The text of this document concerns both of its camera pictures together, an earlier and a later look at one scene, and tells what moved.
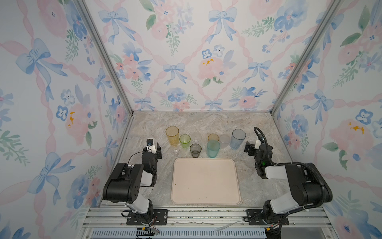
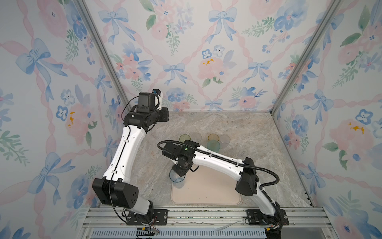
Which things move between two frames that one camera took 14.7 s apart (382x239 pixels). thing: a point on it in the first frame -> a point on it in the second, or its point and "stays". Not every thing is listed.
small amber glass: x=213 y=137 stays
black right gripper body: x=252 y=152 -> x=179 y=168
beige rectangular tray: x=205 y=181 stays
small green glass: x=184 y=139 stays
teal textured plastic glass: x=213 y=148 stays
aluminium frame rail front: x=204 y=222 stays
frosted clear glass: x=224 y=140 stays
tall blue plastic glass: x=238 y=136 -> x=178 y=181
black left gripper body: x=157 y=156 -> x=160 y=115
